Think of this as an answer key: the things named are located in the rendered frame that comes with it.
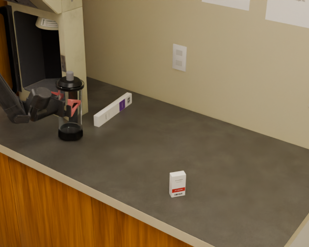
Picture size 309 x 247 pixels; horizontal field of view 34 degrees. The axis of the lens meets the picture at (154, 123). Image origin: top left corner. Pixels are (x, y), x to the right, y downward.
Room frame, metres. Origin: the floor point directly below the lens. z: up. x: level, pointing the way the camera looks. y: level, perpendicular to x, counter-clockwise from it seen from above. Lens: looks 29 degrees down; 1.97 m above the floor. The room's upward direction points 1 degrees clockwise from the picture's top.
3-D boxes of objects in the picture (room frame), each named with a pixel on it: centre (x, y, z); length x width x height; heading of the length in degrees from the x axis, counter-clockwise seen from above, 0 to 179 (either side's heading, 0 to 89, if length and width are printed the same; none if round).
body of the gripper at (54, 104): (1.69, 0.39, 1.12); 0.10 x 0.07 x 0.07; 55
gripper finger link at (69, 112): (1.73, 0.32, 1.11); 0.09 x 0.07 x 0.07; 145
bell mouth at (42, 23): (2.06, 0.41, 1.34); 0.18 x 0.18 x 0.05
